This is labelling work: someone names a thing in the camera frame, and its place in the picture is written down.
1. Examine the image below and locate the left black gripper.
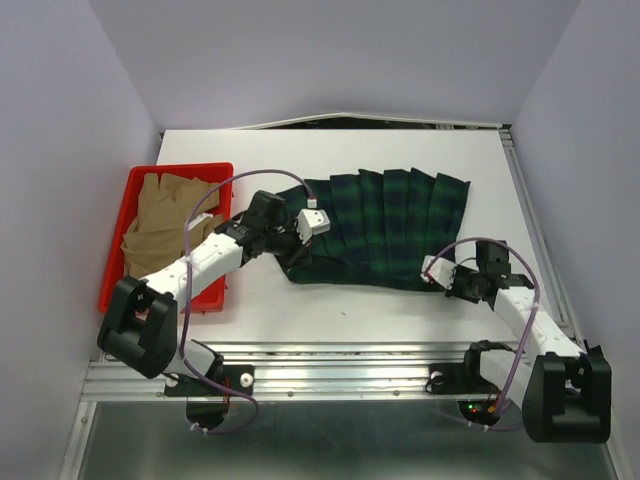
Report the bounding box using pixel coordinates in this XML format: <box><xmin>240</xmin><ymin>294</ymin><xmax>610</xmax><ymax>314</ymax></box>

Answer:
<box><xmin>262</xmin><ymin>216</ymin><xmax>314</xmax><ymax>271</ymax></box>

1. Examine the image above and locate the green plaid pleated skirt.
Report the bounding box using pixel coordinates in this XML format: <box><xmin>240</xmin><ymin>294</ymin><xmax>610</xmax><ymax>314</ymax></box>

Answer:
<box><xmin>280</xmin><ymin>168</ymin><xmax>471</xmax><ymax>292</ymax></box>

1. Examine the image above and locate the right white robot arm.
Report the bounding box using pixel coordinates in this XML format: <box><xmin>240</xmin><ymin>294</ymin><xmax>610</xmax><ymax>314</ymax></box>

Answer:
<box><xmin>422</xmin><ymin>237</ymin><xmax>612</xmax><ymax>444</ymax></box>

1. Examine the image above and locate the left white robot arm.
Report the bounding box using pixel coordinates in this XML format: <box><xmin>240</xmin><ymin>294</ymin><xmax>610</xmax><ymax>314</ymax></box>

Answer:
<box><xmin>97</xmin><ymin>191</ymin><xmax>330</xmax><ymax>394</ymax></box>

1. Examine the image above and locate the red plastic bin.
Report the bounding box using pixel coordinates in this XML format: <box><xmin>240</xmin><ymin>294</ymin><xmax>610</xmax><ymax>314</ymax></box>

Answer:
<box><xmin>98</xmin><ymin>162</ymin><xmax>234</xmax><ymax>313</ymax></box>

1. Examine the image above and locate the tan beige skirt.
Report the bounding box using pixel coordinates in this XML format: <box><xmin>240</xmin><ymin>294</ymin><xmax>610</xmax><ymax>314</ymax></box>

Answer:
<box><xmin>121</xmin><ymin>173</ymin><xmax>224</xmax><ymax>279</ymax></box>

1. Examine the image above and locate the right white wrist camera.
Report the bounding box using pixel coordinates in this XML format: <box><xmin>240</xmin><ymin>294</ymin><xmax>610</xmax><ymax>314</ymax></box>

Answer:
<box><xmin>420</xmin><ymin>255</ymin><xmax>456</xmax><ymax>290</ymax></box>

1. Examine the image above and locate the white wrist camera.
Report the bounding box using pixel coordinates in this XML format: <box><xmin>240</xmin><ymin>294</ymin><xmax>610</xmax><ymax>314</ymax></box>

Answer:
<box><xmin>420</xmin><ymin>255</ymin><xmax>456</xmax><ymax>290</ymax></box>
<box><xmin>296</xmin><ymin>209</ymin><xmax>330</xmax><ymax>245</ymax></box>

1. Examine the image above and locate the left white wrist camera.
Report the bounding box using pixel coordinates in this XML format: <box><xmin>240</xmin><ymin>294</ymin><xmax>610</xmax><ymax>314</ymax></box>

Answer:
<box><xmin>296</xmin><ymin>209</ymin><xmax>330</xmax><ymax>245</ymax></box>

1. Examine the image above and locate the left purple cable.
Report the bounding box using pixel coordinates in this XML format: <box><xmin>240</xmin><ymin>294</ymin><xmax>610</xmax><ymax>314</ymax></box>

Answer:
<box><xmin>177</xmin><ymin>168</ymin><xmax>319</xmax><ymax>435</ymax></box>

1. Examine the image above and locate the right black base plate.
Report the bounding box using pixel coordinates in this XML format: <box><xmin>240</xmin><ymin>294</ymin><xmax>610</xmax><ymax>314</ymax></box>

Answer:
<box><xmin>424</xmin><ymin>363</ymin><xmax>523</xmax><ymax>432</ymax></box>

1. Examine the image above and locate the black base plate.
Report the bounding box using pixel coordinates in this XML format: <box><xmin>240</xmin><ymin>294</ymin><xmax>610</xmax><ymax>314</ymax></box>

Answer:
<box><xmin>157</xmin><ymin>364</ymin><xmax>257</xmax><ymax>435</ymax></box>
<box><xmin>424</xmin><ymin>363</ymin><xmax>523</xmax><ymax>432</ymax></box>

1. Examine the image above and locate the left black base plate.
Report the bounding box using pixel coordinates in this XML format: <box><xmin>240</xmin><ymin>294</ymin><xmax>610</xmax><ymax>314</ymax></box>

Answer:
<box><xmin>157</xmin><ymin>364</ymin><xmax>257</xmax><ymax>435</ymax></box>

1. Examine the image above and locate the aluminium front rail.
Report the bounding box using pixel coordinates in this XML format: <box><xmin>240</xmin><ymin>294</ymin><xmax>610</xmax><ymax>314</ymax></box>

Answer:
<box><xmin>80</xmin><ymin>341</ymin><xmax>470</xmax><ymax>403</ymax></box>

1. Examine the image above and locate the aluminium rail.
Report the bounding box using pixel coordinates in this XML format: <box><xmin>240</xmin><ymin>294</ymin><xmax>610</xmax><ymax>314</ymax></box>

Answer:
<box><xmin>498</xmin><ymin>125</ymin><xmax>589</xmax><ymax>349</ymax></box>
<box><xmin>80</xmin><ymin>341</ymin><xmax>470</xmax><ymax>403</ymax></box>

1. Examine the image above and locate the aluminium right side rail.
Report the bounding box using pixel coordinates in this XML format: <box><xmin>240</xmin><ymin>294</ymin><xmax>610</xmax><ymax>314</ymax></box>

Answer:
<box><xmin>498</xmin><ymin>125</ymin><xmax>589</xmax><ymax>349</ymax></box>

